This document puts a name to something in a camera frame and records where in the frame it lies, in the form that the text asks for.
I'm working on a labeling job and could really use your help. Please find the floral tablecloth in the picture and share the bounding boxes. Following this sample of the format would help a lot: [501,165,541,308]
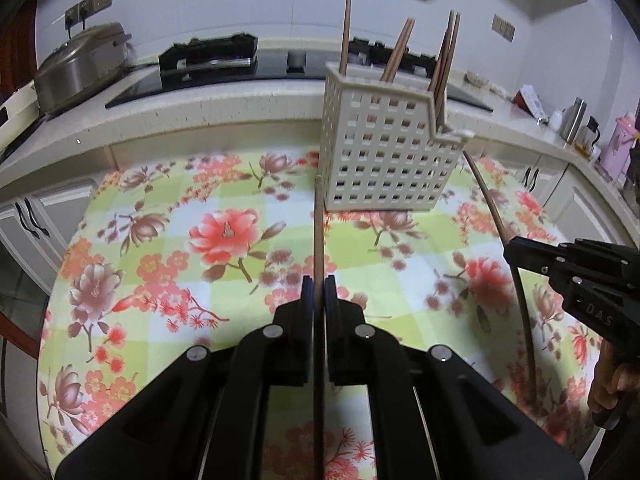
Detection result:
[37,150,601,480]

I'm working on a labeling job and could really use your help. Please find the white plastic utensil basket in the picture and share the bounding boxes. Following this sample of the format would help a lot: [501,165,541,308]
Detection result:
[320,60,475,213]

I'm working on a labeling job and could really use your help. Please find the white electric pot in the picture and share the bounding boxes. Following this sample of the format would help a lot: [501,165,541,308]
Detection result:
[0,85,42,155]

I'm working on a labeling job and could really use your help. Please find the dark wooden door frame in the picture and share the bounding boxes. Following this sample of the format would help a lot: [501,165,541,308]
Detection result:
[0,15,38,97]

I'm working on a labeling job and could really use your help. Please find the black gas stove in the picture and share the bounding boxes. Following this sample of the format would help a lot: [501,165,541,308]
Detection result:
[105,32,493,112]

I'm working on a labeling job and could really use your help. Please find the red and white box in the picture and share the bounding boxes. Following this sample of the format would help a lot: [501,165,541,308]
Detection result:
[514,85,548,118]

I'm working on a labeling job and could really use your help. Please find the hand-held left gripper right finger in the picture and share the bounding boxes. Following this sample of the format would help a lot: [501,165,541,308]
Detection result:
[324,275,586,480]

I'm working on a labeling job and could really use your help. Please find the black power cord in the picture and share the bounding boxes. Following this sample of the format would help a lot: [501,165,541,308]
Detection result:
[65,7,92,37]

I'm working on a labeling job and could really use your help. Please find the steel thermos flask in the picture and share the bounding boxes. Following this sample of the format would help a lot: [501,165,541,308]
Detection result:
[560,97,587,143]

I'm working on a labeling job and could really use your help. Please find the person's right hand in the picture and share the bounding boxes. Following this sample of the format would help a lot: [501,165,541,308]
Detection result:
[589,339,640,417]

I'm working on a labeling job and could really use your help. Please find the pink thermos jug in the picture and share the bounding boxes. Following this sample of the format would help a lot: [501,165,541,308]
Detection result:
[600,114,640,177]

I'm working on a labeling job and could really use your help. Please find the wall socket panel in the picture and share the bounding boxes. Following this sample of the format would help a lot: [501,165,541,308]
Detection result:
[65,0,114,23]

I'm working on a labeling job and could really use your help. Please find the glass teapot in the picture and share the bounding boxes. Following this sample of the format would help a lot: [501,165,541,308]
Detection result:
[575,117,603,162]

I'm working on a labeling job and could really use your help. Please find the small wall switch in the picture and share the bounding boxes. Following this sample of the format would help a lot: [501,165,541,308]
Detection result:
[492,14,516,42]

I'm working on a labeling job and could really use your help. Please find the white lower cabinet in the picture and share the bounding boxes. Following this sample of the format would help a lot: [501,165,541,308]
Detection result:
[510,155,632,247]
[0,180,101,311]

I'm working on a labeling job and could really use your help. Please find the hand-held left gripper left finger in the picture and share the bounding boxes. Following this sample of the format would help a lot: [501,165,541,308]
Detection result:
[54,275,317,480]

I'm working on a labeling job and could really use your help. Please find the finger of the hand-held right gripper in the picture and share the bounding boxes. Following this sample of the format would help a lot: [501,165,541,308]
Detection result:
[504,238,576,263]
[506,252,568,291]

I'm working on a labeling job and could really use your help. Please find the silver rice cooker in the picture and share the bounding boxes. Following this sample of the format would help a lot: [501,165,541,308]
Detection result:
[34,22,132,116]

